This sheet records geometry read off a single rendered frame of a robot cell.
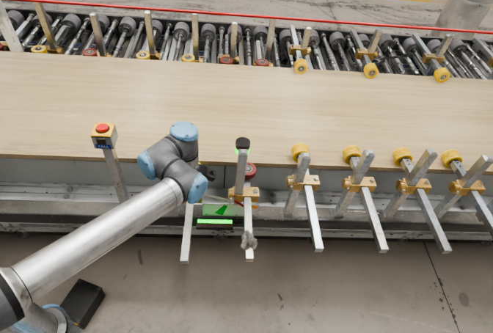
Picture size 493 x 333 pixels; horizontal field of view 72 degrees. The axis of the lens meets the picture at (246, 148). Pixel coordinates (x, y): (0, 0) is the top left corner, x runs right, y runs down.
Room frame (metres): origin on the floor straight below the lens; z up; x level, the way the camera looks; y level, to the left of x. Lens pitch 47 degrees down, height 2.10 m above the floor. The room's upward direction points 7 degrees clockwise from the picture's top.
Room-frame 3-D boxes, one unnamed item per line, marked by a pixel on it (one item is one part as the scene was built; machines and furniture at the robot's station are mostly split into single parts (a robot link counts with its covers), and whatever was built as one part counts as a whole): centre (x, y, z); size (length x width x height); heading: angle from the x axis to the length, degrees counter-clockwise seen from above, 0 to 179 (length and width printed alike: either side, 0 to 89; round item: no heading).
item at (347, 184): (0.95, -0.51, 0.95); 0.14 x 0.06 x 0.05; 97
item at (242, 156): (0.89, 0.01, 0.89); 0.04 x 0.04 x 0.48; 7
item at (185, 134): (0.79, 0.21, 1.26); 0.10 x 0.09 x 0.12; 146
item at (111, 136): (0.83, 0.52, 1.18); 0.07 x 0.07 x 0.08; 7
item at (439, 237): (0.92, -0.78, 0.95); 0.50 x 0.04 x 0.04; 7
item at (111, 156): (0.83, 0.52, 0.93); 0.05 x 0.05 x 0.45; 7
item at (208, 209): (0.87, 0.04, 0.75); 0.26 x 0.01 x 0.10; 97
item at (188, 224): (0.77, 0.21, 0.82); 0.44 x 0.03 x 0.04; 7
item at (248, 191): (0.90, -0.01, 0.85); 0.14 x 0.06 x 0.05; 97
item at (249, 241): (0.67, -0.06, 0.87); 0.09 x 0.07 x 0.02; 7
